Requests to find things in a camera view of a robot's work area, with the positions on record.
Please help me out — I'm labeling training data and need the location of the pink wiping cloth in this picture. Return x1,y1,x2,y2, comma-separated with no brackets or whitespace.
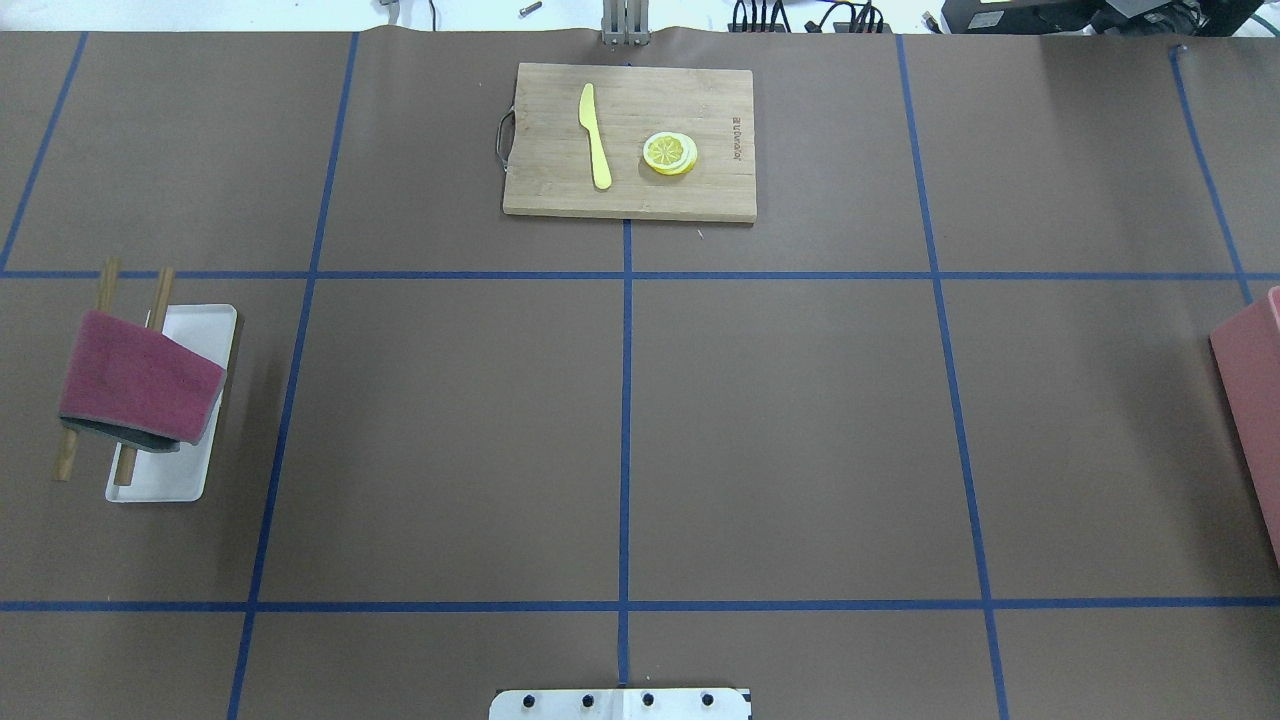
58,310,227,454

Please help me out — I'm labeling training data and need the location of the yellow plastic knife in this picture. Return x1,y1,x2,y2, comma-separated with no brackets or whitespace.
577,82,613,191

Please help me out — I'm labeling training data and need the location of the bamboo cutting board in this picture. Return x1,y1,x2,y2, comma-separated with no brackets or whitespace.
502,61,758,224

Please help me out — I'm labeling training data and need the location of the white rack tray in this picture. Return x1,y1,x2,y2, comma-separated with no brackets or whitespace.
105,304,238,503

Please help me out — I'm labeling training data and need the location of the right wooden rack rod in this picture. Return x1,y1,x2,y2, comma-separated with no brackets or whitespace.
111,266,175,488

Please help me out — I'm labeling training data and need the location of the pink plastic bin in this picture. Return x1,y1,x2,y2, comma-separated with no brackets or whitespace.
1210,286,1279,555

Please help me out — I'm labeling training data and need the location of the aluminium frame post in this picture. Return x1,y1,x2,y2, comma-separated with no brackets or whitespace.
600,0,652,47

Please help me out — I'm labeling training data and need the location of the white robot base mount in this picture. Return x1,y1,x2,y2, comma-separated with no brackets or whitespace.
488,687,753,719

